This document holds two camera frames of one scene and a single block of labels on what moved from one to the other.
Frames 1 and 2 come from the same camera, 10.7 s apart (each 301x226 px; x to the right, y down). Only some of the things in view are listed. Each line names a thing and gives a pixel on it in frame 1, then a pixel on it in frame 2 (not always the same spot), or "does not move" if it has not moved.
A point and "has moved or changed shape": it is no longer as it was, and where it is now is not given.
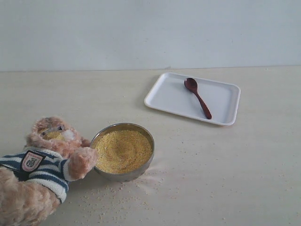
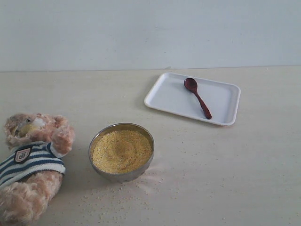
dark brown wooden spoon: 192,84 does not move
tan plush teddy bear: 34,180 has moved or changed shape
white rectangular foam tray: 194,97 does not move
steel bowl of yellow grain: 125,151 does not move
